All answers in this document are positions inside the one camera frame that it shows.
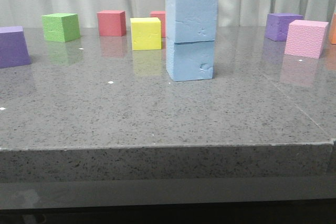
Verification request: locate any light blue dented foam block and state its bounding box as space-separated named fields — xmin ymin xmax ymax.
xmin=166 ymin=38 xmax=215 ymax=81

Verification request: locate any yellow foam block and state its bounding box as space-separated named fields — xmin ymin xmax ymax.
xmin=130 ymin=17 xmax=162 ymax=50

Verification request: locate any red foam block rear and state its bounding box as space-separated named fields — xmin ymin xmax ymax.
xmin=150 ymin=10 xmax=166 ymax=38

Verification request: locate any red foam block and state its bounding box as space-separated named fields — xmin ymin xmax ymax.
xmin=150 ymin=10 xmax=166 ymax=38
xmin=97 ymin=10 xmax=127 ymax=36

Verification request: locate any red foam block left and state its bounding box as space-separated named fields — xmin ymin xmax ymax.
xmin=97 ymin=10 xmax=127 ymax=36

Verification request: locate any green foam block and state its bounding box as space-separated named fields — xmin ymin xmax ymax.
xmin=41 ymin=13 xmax=80 ymax=42

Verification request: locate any purple foam block right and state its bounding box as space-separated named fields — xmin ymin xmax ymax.
xmin=265 ymin=13 xmax=304 ymax=41

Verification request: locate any purple foam block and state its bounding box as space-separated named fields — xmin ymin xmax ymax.
xmin=1 ymin=26 xmax=31 ymax=68
xmin=265 ymin=13 xmax=304 ymax=41

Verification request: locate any pink foam block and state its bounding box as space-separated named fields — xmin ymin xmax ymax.
xmin=285 ymin=19 xmax=329 ymax=59

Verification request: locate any purple foam block left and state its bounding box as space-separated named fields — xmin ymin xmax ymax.
xmin=1 ymin=26 xmax=31 ymax=68

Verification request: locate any orange foam block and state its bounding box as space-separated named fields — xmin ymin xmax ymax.
xmin=328 ymin=13 xmax=336 ymax=45

